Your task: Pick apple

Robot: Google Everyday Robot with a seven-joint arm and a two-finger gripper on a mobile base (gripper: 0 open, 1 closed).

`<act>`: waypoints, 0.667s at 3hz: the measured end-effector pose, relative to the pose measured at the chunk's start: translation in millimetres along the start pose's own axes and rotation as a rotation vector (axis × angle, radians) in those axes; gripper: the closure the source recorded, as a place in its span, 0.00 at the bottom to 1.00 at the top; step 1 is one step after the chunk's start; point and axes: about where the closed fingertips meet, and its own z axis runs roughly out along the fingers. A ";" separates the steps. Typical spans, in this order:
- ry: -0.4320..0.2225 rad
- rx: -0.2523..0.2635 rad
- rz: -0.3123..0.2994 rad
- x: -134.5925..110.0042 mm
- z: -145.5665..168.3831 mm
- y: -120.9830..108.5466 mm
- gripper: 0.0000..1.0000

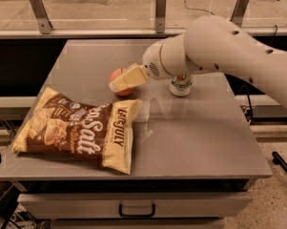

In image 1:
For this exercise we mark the green white soda can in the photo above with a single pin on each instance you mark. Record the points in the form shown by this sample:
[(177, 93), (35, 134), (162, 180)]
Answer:
[(181, 85)]

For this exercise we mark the metal railing bracket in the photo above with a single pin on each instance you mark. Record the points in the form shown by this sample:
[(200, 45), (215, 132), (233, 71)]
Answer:
[(239, 11), (160, 16), (43, 22)]

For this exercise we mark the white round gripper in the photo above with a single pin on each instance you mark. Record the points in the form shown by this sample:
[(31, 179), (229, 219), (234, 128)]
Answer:
[(152, 62)]

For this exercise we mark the left metal railing bracket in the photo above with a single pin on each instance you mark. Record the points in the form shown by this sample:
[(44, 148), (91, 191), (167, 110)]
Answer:
[(43, 22)]

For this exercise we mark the grey drawer with black handle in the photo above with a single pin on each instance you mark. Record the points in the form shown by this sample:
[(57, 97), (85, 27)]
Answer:
[(135, 205)]

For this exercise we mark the middle metal railing bracket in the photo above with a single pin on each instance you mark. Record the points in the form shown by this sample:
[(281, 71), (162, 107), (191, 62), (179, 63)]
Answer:
[(160, 16)]

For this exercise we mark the brown yellow chip bag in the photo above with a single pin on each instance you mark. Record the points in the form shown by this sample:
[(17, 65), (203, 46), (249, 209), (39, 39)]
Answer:
[(60, 125)]

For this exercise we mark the black pole at right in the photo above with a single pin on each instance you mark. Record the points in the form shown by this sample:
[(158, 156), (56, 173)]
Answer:
[(278, 160)]

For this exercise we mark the right metal railing bracket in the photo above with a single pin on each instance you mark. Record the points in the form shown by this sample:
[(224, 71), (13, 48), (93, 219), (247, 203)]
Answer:
[(239, 11)]

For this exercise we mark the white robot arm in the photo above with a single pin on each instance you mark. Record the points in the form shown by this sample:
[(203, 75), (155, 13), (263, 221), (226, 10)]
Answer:
[(212, 44)]

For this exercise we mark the red apple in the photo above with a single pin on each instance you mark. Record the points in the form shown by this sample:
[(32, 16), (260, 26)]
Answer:
[(122, 90)]

